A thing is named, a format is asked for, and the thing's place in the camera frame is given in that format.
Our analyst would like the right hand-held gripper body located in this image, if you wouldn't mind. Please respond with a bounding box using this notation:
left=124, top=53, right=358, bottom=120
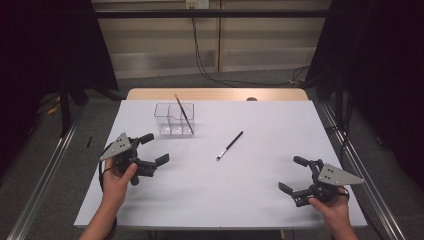
left=292, top=159, right=365, bottom=208

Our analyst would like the person's right hand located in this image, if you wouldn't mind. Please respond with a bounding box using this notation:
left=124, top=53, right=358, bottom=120
left=308, top=186, right=351, bottom=231

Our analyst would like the black curtain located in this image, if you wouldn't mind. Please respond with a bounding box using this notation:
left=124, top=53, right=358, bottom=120
left=0, top=0, right=120, bottom=171
left=305, top=0, right=424, bottom=183

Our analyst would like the white table cover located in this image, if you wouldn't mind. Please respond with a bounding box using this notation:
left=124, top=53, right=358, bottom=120
left=73, top=99, right=368, bottom=230

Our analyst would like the black power cable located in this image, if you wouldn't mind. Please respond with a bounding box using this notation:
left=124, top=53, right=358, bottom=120
left=191, top=8, right=309, bottom=88

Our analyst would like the black stand post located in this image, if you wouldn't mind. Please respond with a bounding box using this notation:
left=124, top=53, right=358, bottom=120
left=58, top=78, right=73, bottom=138

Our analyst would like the light wooden table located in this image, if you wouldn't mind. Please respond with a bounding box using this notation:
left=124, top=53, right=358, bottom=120
left=125, top=87, right=310, bottom=102

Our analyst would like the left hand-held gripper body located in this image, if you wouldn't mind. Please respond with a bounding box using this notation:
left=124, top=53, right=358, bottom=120
left=99, top=132, right=158, bottom=187

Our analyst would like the person's left hand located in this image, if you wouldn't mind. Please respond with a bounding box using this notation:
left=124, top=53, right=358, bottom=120
left=101, top=158, right=138, bottom=208

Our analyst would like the black makeup brush silver ferrule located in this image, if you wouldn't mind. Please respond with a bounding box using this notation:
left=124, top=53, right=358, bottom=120
left=215, top=130, right=244, bottom=162

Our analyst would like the clear acrylic organizer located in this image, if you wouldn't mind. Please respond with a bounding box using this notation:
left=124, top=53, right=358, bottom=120
left=153, top=102, right=196, bottom=137

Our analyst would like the yellow floor cable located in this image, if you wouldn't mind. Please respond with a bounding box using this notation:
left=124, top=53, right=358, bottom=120
left=45, top=102, right=63, bottom=116

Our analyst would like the aluminium floor rail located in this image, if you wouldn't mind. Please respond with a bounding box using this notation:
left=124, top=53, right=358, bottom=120
left=6, top=105, right=86, bottom=240
left=319, top=99, right=407, bottom=240

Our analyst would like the dark makeup brush gold ferrule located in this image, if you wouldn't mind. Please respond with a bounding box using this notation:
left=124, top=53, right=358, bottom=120
left=174, top=93, right=195, bottom=135

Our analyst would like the white wall socket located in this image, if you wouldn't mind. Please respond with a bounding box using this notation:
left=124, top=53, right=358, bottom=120
left=185, top=0, right=211, bottom=10

